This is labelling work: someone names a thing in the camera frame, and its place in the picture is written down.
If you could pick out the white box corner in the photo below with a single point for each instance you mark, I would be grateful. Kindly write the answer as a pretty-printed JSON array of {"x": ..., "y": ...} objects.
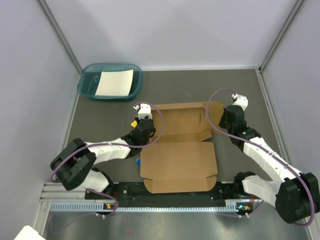
[{"x": 28, "y": 233}]

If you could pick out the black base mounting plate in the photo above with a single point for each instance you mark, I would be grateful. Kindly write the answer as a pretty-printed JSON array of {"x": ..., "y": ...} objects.
[{"x": 136, "y": 193}]

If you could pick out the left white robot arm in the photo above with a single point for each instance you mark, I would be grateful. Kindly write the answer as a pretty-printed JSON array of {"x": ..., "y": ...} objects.
[{"x": 74, "y": 166}]

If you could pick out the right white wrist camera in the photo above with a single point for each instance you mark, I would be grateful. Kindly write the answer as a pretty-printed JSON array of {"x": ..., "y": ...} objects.
[{"x": 240, "y": 100}]

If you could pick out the blue rectangular eraser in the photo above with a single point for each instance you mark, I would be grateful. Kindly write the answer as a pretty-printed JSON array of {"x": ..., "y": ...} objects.
[{"x": 138, "y": 162}]

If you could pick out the brown cardboard box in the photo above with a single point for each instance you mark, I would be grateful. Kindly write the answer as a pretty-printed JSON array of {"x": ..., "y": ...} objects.
[{"x": 182, "y": 159}]

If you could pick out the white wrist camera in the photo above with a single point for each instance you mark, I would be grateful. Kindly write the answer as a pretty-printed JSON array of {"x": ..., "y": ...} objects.
[
  {"x": 144, "y": 111},
  {"x": 240, "y": 100}
]

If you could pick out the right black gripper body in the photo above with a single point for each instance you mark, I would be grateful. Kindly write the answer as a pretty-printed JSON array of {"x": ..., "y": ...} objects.
[{"x": 223, "y": 123}]

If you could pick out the aluminium frame rail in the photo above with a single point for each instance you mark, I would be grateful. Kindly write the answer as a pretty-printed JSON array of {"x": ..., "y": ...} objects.
[{"x": 57, "y": 193}]

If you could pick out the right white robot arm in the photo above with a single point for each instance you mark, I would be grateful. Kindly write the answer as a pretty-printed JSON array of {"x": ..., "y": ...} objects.
[{"x": 294, "y": 195}]

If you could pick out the teal plastic bin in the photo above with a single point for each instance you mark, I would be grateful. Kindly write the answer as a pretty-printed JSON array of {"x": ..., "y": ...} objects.
[{"x": 90, "y": 76}]

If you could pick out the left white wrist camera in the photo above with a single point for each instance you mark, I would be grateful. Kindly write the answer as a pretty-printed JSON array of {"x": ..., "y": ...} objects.
[{"x": 144, "y": 111}]

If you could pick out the yellow bone-shaped eraser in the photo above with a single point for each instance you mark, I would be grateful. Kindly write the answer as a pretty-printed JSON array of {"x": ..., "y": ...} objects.
[{"x": 134, "y": 124}]

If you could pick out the white paper sheet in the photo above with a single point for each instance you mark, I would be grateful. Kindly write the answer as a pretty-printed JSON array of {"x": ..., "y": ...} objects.
[{"x": 115, "y": 83}]

